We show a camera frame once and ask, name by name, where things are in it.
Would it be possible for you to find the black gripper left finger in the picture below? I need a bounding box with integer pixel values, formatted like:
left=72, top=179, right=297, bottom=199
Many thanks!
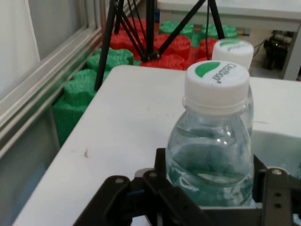
left=74, top=147, right=213, bottom=226

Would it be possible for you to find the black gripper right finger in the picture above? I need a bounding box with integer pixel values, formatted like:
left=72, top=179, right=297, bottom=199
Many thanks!
left=253, top=153, right=301, bottom=226

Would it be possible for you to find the green label water bottle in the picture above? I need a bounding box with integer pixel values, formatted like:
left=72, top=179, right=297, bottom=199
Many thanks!
left=211, top=39, right=255, bottom=137
left=166, top=59, right=256, bottom=208

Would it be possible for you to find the green foam block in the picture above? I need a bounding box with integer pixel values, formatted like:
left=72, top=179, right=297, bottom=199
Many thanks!
left=52, top=48, right=135, bottom=147
left=158, top=20, right=238, bottom=47

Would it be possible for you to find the black electronic device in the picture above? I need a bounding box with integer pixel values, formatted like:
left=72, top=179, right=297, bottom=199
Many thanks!
left=262, top=30, right=295, bottom=71

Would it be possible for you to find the large red foam block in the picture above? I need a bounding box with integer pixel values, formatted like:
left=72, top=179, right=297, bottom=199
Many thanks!
left=109, top=16, right=218, bottom=72

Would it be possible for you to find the black tripod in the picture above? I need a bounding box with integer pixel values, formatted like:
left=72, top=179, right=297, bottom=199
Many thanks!
left=94, top=0, right=226, bottom=92

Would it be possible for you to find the aluminium wall rail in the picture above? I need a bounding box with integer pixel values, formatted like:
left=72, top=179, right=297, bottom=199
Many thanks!
left=0, top=0, right=111, bottom=159

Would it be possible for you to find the black tripod cable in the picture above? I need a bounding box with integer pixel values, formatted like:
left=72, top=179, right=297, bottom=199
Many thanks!
left=204, top=0, right=211, bottom=61

